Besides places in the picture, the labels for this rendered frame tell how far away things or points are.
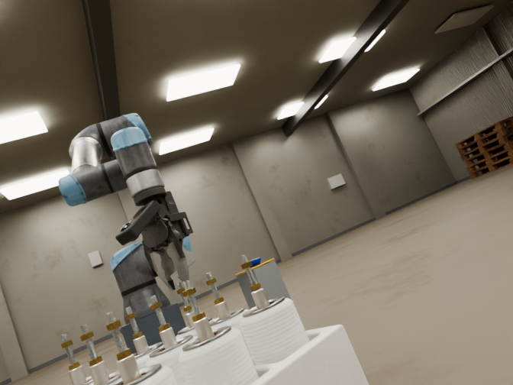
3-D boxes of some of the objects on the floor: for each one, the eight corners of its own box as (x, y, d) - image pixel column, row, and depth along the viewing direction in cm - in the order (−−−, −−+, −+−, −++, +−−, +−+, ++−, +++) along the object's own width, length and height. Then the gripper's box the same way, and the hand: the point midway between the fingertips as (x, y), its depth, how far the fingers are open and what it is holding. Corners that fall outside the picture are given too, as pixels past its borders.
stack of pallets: (546, 149, 950) (524, 111, 965) (518, 161, 915) (497, 121, 930) (496, 168, 1081) (478, 134, 1096) (471, 179, 1047) (453, 145, 1062)
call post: (289, 409, 88) (235, 276, 93) (308, 392, 93) (256, 266, 98) (311, 409, 83) (253, 269, 88) (331, 392, 88) (275, 259, 93)
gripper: (181, 182, 91) (217, 271, 88) (148, 202, 96) (181, 287, 93) (155, 184, 83) (192, 281, 80) (120, 205, 88) (155, 298, 85)
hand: (175, 282), depth 84 cm, fingers open, 3 cm apart
